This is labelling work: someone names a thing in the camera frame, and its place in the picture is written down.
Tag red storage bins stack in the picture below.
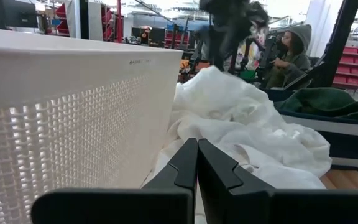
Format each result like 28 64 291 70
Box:
53 2 71 38

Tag white perforated plastic basket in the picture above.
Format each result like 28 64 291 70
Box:
0 27 183 224

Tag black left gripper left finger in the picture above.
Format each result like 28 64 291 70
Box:
31 138 198 224

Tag black metal frame post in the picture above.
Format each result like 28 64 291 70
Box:
283 0 358 91

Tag navy and white fabric bin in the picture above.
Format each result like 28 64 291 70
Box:
261 88 358 170

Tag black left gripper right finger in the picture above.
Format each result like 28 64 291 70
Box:
197 138 358 224

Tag red bin shelf rack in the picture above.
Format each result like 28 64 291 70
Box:
332 45 358 91

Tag black monitor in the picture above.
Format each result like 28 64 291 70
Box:
0 0 39 30

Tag person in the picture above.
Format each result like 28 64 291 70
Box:
265 24 313 90

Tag white cloth garment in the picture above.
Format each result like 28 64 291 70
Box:
141 65 333 224

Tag green garment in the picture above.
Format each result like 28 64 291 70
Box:
273 87 358 118

